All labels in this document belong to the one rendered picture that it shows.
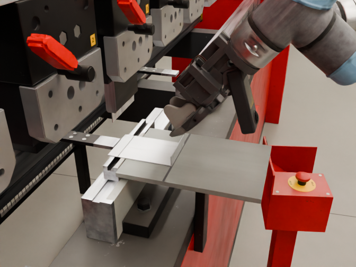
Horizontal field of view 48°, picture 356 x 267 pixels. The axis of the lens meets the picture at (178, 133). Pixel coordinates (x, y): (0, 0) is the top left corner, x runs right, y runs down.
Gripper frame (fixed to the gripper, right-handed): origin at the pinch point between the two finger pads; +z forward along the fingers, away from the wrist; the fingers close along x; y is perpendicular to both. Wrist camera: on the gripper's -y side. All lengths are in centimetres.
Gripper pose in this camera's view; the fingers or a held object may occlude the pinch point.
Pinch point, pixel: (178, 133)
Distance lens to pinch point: 75.0
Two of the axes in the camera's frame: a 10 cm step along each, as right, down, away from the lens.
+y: -7.3, -6.7, -1.2
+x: -2.9, 4.7, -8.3
